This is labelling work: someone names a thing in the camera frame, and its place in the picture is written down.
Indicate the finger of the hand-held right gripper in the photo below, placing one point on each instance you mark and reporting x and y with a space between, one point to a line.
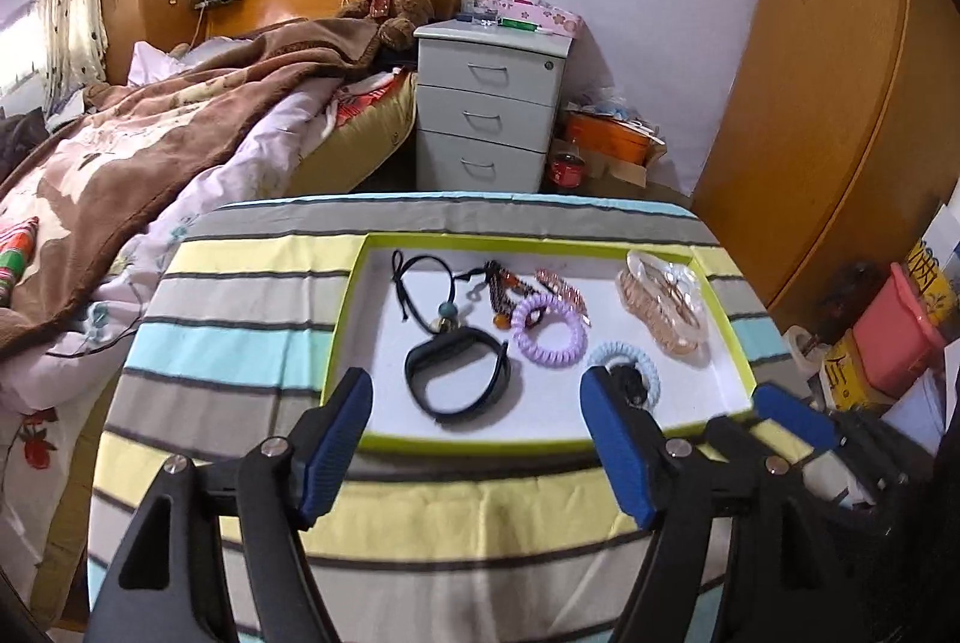
739 437
787 410

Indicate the yellow printed box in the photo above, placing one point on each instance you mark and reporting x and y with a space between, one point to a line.
934 275
855 373

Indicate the wooden wardrobe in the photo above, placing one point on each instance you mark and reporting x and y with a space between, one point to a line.
825 51

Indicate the yellow mattress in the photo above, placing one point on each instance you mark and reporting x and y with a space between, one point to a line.
367 152

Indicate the white paper sheets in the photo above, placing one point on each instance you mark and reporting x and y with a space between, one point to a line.
943 230

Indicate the red green striped cloth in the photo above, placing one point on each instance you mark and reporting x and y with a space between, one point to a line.
15 257

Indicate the small bottles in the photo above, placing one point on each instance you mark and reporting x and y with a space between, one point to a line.
480 6

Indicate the orange box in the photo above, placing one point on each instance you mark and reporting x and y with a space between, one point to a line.
607 141

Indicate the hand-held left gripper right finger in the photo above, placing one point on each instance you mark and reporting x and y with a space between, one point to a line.
615 440

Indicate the white pillow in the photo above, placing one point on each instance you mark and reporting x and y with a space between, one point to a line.
157 62

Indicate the black wristband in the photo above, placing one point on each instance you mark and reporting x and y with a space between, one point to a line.
420 380

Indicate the grey nightstand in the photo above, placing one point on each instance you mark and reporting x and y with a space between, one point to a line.
487 111

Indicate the pink plastic bin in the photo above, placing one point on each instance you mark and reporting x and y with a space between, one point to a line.
892 328

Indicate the pink hair claw clip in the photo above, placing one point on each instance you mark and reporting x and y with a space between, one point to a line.
660 313

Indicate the green shallow box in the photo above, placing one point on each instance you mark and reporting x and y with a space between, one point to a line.
555 403

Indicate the red patterned pillow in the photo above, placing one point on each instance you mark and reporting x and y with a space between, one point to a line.
367 99

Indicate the white tape roll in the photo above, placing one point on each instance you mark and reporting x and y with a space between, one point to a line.
802 350

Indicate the red drink bottle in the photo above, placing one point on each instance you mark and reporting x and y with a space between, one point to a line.
568 167

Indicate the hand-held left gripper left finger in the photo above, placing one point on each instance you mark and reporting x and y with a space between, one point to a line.
337 440

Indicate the pink floral box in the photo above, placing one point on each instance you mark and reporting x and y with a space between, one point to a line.
547 17

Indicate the brown blanket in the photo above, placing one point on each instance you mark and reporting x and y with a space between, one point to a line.
150 148

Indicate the rhinestone hair clip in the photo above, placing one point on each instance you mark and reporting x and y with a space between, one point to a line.
562 290

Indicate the dotted curtain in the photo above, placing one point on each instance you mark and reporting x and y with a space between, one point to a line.
71 13

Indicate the clear plastic bag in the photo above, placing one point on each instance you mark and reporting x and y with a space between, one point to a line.
611 107

